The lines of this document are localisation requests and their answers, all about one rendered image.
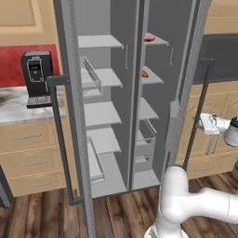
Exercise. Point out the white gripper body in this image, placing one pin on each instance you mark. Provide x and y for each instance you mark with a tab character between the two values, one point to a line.
208	123

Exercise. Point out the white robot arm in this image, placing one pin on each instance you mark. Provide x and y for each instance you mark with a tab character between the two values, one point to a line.
186	204

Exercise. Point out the grey fridge door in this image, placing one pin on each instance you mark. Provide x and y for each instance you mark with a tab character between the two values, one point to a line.
186	93

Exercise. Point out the grey fridge shelf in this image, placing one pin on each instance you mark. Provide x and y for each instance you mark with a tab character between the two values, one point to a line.
147	110
159	41
153	77

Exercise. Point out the grey fridge drawer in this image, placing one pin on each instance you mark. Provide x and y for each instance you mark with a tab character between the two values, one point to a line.
143	163
145	145

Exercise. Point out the grey fridge freezer cabinet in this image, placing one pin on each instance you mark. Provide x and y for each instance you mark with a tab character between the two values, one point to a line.
124	93

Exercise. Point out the red steak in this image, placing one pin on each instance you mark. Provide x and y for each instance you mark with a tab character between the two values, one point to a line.
150	38

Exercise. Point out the grey freezer shelf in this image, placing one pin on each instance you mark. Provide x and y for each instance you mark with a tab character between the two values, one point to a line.
99	41
105	141
102	113
108	77

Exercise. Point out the grey freezer door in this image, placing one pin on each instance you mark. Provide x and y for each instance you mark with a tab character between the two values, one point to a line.
74	124

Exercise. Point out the beige drawer front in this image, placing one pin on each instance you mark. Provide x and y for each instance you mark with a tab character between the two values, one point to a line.
214	165
31	136
38	184
34	162

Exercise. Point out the dark grey built-in appliance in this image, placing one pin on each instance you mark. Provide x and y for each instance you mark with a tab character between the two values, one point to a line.
221	59

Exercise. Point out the red orange food item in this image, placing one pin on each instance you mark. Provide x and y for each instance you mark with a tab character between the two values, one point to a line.
145	73

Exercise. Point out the grey door bin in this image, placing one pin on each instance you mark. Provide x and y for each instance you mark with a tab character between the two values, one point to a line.
95	167
91	79

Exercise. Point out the black coffee machine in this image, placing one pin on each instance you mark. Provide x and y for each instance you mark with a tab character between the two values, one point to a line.
36	77

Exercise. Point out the beige wall cupboard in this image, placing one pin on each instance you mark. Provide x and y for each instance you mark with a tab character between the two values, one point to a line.
221	15

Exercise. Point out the beige wall cupboard door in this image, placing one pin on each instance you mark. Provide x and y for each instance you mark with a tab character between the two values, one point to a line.
21	15

